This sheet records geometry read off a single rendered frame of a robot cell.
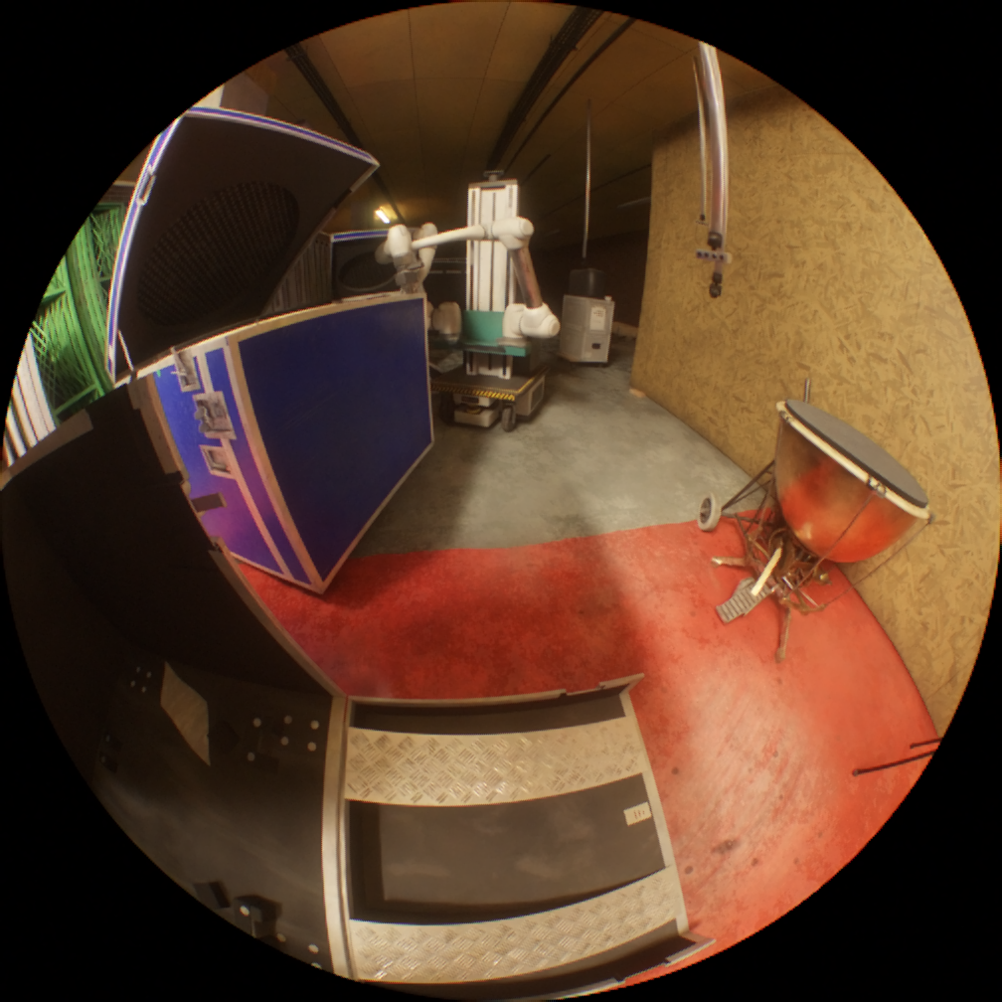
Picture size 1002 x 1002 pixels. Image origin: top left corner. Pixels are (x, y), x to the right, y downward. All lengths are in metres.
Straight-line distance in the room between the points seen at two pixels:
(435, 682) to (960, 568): 2.42
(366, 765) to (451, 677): 0.40
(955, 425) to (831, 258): 1.17
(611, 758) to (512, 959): 0.62
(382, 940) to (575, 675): 0.94
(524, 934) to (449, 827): 0.35
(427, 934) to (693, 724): 0.93
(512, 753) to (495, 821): 0.20
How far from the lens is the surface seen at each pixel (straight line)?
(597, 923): 1.02
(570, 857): 0.98
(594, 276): 4.33
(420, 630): 1.13
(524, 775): 0.88
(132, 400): 0.46
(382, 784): 0.85
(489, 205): 2.49
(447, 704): 0.87
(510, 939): 0.95
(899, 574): 2.24
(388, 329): 1.28
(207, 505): 0.48
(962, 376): 2.17
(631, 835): 1.03
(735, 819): 1.22
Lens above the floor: 0.97
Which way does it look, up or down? 37 degrees down
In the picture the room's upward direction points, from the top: 2 degrees clockwise
